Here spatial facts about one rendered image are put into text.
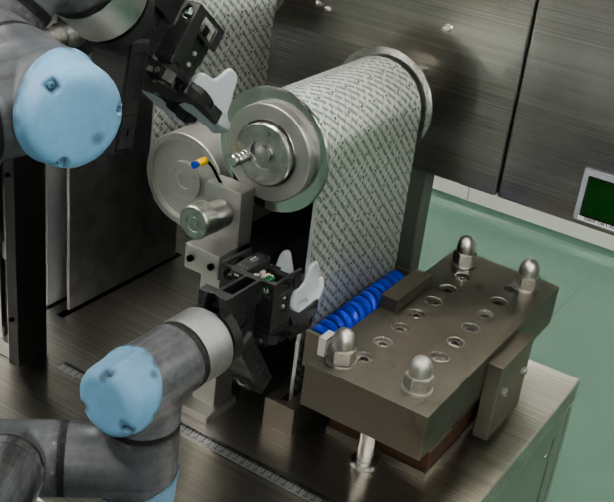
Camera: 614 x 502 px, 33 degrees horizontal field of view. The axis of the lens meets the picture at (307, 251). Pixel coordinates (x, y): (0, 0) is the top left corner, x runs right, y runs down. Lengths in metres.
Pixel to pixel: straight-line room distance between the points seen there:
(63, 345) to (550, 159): 0.69
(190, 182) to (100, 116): 0.56
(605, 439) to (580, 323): 0.64
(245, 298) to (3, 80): 0.45
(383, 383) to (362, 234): 0.21
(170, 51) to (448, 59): 0.54
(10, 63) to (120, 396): 0.36
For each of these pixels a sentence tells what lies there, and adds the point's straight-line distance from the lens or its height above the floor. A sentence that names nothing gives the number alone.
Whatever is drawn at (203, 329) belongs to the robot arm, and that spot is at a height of 1.14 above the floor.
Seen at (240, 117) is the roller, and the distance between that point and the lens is 1.17.
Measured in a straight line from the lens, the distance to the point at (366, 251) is 1.32.
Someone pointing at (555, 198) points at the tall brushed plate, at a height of 1.17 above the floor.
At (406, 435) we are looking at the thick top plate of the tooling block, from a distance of 1.16.
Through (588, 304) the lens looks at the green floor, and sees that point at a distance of 3.69.
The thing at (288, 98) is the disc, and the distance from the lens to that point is 1.14.
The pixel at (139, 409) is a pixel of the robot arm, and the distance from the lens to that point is 0.95.
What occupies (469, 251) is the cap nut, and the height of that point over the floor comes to 1.06.
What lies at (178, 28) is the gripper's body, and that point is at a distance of 0.96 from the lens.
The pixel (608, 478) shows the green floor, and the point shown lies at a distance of 2.89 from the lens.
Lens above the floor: 1.68
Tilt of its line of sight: 27 degrees down
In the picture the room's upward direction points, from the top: 7 degrees clockwise
